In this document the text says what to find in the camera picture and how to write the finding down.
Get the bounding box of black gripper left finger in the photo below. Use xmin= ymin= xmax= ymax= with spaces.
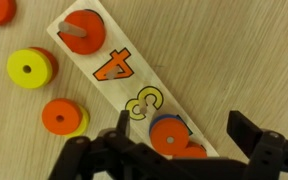
xmin=116 ymin=110 xmax=130 ymax=136

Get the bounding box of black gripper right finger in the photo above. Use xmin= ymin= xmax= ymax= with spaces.
xmin=226 ymin=110 xmax=263 ymax=158

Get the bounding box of wooden peg board base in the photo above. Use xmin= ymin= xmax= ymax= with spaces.
xmin=47 ymin=0 xmax=217 ymax=156

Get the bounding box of blue ring on stack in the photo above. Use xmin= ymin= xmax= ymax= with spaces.
xmin=148 ymin=113 xmax=185 ymax=134

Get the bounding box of orange ring beside board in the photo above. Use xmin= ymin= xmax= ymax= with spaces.
xmin=41 ymin=97 xmax=84 ymax=136

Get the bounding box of yellow ring on orange ring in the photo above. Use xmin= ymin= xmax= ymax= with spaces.
xmin=6 ymin=48 xmax=54 ymax=90

